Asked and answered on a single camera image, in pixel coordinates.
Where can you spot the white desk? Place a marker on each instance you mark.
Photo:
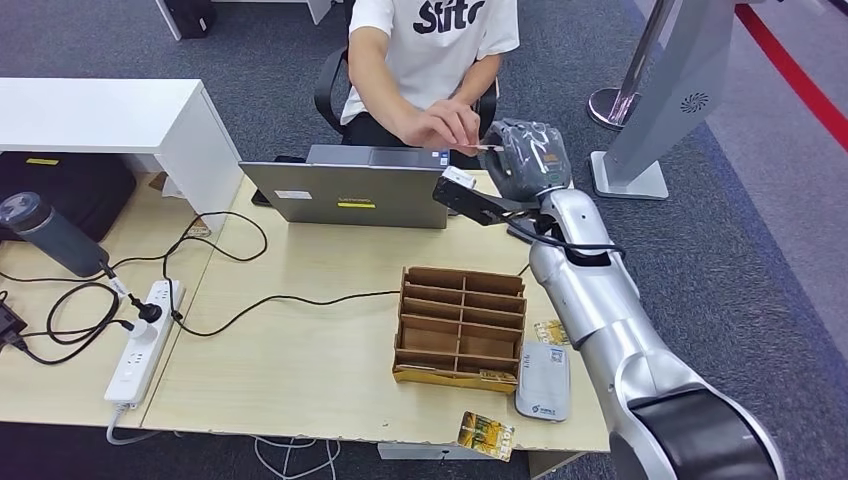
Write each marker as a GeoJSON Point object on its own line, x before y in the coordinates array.
{"type": "Point", "coordinates": [99, 112]}

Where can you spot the person's left hand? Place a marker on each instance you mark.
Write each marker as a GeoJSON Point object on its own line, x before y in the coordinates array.
{"type": "Point", "coordinates": [460, 109]}

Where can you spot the white power strip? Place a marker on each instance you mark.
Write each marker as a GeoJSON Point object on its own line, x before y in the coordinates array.
{"type": "Point", "coordinates": [132, 371]}

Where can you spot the white under-desk tray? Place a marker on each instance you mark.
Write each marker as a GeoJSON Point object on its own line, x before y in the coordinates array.
{"type": "Point", "coordinates": [411, 452]}

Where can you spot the black bag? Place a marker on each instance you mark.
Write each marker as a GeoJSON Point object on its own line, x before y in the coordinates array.
{"type": "Point", "coordinates": [86, 185]}

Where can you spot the white card reader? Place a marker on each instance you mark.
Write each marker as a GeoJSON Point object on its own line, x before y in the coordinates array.
{"type": "Point", "coordinates": [543, 387]}

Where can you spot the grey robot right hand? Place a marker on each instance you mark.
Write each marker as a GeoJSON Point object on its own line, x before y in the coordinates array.
{"type": "Point", "coordinates": [530, 159]}

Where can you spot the person's right hand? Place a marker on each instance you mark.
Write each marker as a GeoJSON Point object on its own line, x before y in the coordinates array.
{"type": "Point", "coordinates": [437, 132]}

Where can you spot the chrome stanchion post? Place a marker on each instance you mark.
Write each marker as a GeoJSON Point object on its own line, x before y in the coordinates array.
{"type": "Point", "coordinates": [613, 106]}

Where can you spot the white table frame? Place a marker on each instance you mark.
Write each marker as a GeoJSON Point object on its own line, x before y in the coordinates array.
{"type": "Point", "coordinates": [171, 25]}

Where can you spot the white plug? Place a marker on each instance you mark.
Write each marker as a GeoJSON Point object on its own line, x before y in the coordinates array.
{"type": "Point", "coordinates": [141, 330]}

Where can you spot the grey kiosk stand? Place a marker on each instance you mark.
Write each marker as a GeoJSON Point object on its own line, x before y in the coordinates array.
{"type": "Point", "coordinates": [662, 99]}

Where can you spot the dark grey water bottle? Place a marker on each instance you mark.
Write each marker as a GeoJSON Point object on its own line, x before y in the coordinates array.
{"type": "Point", "coordinates": [60, 238]}

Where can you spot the small patterned sticker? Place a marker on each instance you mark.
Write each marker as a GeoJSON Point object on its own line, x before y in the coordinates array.
{"type": "Point", "coordinates": [199, 231]}

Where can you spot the yellow green patterned card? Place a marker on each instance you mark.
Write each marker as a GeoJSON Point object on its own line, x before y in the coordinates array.
{"type": "Point", "coordinates": [484, 434]}
{"type": "Point", "coordinates": [487, 146]}
{"type": "Point", "coordinates": [497, 376]}
{"type": "Point", "coordinates": [550, 333]}

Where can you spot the black box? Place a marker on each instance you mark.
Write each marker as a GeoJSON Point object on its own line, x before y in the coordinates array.
{"type": "Point", "coordinates": [189, 16]}

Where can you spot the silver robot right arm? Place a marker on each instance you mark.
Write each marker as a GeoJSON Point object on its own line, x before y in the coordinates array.
{"type": "Point", "coordinates": [596, 291]}

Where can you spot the black plug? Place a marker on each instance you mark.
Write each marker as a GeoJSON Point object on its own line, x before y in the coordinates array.
{"type": "Point", "coordinates": [149, 311]}

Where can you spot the person's right forearm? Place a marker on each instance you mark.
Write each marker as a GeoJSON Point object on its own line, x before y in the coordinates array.
{"type": "Point", "coordinates": [378, 99]}

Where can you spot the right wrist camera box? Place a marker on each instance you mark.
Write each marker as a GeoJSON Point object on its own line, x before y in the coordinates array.
{"type": "Point", "coordinates": [464, 199]}

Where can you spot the person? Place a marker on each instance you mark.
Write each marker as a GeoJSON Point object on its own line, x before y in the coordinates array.
{"type": "Point", "coordinates": [430, 53]}

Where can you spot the brown wooden card organizer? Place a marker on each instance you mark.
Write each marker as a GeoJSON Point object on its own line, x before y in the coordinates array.
{"type": "Point", "coordinates": [430, 341]}

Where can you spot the grey laptop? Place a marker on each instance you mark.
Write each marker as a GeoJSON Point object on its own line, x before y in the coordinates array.
{"type": "Point", "coordinates": [344, 192]}

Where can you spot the black charger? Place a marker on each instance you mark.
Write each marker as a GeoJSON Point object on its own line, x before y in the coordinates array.
{"type": "Point", "coordinates": [10, 324]}

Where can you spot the person's left forearm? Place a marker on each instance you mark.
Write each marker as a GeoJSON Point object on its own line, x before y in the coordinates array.
{"type": "Point", "coordinates": [477, 79]}

